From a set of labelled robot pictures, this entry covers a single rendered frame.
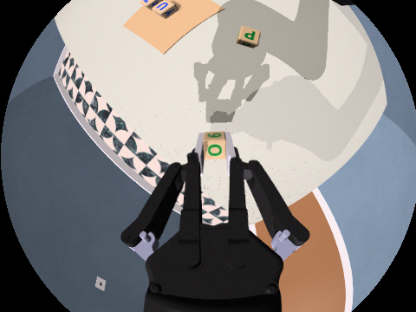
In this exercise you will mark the peach flat mat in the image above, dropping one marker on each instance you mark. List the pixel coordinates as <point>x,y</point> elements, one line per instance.
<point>164,33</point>

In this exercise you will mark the wooden letter block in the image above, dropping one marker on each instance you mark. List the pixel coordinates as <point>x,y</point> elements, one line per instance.
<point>165,8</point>
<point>248,37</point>
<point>150,3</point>
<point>214,145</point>

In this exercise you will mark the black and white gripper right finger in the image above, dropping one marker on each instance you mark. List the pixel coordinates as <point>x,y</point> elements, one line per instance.
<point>287,233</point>

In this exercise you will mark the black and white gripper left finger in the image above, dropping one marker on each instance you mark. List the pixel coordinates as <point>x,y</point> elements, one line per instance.
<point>143,234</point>

